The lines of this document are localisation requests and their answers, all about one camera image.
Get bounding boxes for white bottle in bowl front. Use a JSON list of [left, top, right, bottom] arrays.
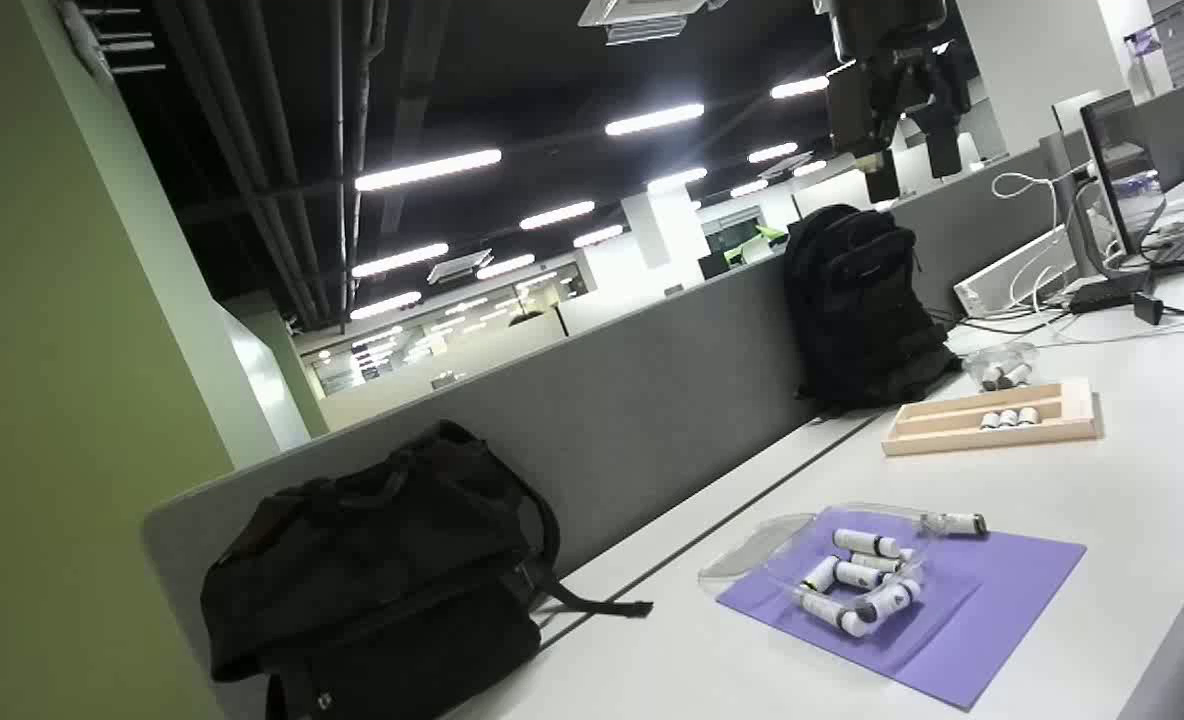
[[797, 588, 872, 640]]

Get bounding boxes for black cable on desk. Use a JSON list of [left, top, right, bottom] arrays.
[[1066, 271, 1184, 329]]

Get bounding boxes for white bottle in bowl middle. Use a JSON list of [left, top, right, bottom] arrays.
[[832, 559, 890, 588]]

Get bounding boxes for black duffel bag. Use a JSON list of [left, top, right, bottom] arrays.
[[200, 420, 651, 720]]

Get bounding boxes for wooden tray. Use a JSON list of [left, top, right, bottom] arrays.
[[879, 380, 1105, 457]]

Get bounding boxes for grey desk partition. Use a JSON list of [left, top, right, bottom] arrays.
[[139, 136, 1062, 720]]

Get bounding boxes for white bottle in bowl right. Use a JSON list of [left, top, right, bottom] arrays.
[[855, 578, 923, 622]]

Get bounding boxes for small bottle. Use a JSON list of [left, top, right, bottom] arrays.
[[919, 513, 989, 540]]

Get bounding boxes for white bottle in bowl left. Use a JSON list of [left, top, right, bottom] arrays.
[[798, 557, 837, 593]]

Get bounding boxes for laptop computer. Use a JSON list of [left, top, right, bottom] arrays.
[[1078, 89, 1184, 266]]

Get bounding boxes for white bottle in bowl top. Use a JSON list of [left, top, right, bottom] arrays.
[[832, 528, 911, 559]]

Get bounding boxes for white bottle in bowl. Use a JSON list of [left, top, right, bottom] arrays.
[[832, 528, 911, 559], [832, 559, 890, 588], [855, 578, 923, 622], [798, 557, 837, 593], [797, 588, 872, 640]]

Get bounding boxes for purple mat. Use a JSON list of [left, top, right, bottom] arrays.
[[740, 523, 1085, 713]]

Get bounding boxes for small items in tray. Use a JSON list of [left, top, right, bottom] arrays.
[[978, 406, 1041, 430]]

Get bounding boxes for colourless plastic bowl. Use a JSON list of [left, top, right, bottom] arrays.
[[701, 505, 977, 643]]

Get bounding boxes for grey object behind tray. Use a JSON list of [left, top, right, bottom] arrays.
[[968, 340, 1034, 390]]

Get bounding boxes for black backpack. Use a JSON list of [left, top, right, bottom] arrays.
[[783, 202, 959, 414]]

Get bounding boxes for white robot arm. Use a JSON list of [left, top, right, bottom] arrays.
[[813, 0, 968, 201]]

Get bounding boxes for white power strip box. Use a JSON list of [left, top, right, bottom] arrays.
[[953, 222, 1074, 321]]

